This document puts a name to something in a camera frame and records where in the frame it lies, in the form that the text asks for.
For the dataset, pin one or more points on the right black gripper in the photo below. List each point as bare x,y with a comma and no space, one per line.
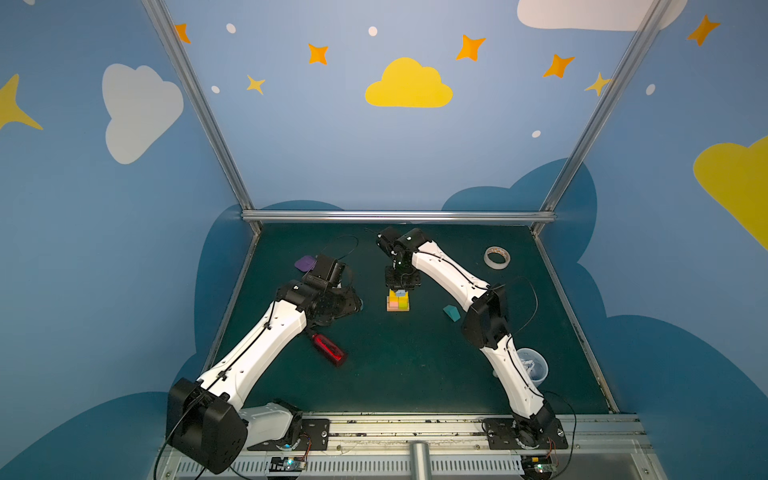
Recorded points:
398,279

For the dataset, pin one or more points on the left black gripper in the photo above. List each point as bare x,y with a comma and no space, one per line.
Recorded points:
343,302

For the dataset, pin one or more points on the teal house-shaped block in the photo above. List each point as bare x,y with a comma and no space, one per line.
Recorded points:
452,312

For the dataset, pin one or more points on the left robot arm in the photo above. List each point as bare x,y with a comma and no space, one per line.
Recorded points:
205,421

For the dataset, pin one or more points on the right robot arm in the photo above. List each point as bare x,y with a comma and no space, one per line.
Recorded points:
484,326

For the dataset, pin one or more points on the white tape roll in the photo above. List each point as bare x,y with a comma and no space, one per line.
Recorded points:
496,257

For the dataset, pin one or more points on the light blue mug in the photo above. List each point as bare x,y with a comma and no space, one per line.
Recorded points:
535,365

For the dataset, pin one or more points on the left circuit board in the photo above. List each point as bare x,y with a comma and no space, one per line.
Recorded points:
287,465

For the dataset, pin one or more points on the circuit board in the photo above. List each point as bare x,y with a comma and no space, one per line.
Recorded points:
537,468
287,465

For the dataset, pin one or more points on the right circuit board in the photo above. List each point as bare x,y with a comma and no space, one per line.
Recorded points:
537,468

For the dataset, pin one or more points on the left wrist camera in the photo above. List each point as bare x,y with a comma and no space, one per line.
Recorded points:
328,269

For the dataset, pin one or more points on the aluminium cage frame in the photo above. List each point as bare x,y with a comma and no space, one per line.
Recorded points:
637,49

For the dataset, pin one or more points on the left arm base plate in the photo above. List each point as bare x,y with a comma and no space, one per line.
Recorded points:
313,432

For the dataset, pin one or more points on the aluminium front rail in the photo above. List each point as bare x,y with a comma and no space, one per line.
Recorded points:
376,446

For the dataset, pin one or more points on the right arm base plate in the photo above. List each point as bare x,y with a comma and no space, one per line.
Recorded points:
506,433

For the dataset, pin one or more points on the grey camera pole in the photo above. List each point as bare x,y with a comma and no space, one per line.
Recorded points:
420,461

